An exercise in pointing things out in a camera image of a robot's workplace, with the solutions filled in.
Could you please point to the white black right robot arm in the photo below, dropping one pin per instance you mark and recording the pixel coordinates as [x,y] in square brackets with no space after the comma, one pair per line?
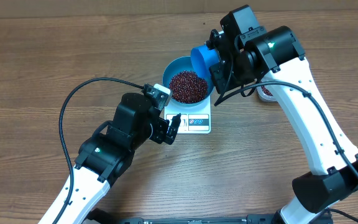
[250,57]

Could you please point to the clear plastic container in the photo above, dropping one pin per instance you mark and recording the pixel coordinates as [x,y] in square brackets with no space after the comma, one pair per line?
[265,98]

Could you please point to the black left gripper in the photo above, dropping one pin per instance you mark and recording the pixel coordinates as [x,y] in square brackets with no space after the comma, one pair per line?
[161,126]

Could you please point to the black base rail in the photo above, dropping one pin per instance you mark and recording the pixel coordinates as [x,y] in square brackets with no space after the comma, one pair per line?
[98,216]

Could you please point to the teal metal bowl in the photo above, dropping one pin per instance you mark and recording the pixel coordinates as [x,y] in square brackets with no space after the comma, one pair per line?
[178,65]

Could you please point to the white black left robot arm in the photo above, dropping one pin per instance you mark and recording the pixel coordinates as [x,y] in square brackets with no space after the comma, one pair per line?
[109,152]

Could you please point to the red beans in bowl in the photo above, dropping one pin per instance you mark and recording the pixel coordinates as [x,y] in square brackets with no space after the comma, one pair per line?
[188,88]

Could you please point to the white digital kitchen scale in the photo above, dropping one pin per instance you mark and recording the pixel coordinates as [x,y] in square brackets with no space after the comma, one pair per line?
[195,118]

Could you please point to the blue plastic measuring scoop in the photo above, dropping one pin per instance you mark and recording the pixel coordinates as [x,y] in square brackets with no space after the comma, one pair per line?
[202,59]

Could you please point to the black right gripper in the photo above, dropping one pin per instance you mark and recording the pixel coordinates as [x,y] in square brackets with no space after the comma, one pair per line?
[219,73]

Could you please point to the red adzuki beans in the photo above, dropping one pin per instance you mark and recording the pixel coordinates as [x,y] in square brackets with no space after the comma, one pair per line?
[265,91]

